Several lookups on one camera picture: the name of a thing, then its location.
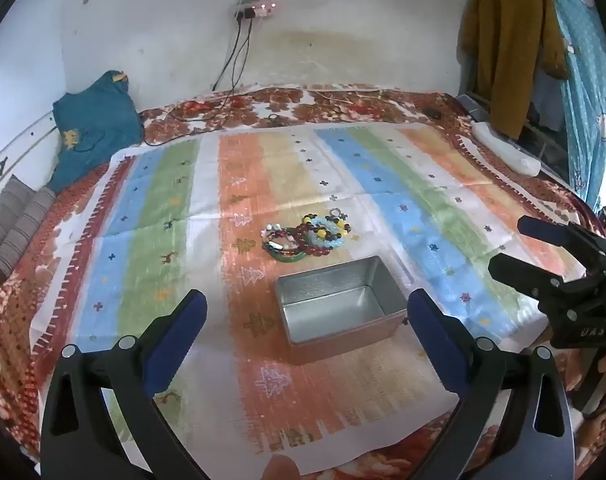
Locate rectangular metal tin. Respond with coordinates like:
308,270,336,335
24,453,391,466
274,255,408,347

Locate mustard garment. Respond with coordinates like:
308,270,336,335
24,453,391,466
460,0,568,141

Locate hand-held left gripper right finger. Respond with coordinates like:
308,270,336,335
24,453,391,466
407,289,576,480

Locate blue printed curtain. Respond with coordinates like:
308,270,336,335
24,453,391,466
520,0,606,211

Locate black cable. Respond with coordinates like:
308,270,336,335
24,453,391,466
212,15,246,92
158,16,254,122

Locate teal embroidered cloth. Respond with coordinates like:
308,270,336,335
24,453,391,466
48,70,144,193

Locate red bead bracelet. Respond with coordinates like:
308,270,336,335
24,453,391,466
294,225,334,259

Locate multicolour bead bracelet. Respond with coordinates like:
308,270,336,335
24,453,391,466
262,224,304,253

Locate thin white cable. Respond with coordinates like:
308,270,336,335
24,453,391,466
303,86,386,107

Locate person's left hand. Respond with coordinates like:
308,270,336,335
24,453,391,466
262,455,302,480

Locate green bangle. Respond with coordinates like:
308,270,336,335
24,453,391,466
263,240,308,263

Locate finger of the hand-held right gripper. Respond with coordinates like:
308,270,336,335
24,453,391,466
517,215,606,273
489,254,567,306

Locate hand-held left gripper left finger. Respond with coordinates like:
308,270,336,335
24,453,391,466
40,289,208,480

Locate white headboard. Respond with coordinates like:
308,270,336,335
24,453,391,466
0,110,66,221

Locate grey striped cushion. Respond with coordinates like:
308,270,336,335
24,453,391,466
0,175,58,286

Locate white power strip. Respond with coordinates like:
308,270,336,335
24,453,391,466
233,0,278,21

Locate colourful striped mat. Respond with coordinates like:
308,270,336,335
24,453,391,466
30,122,591,476

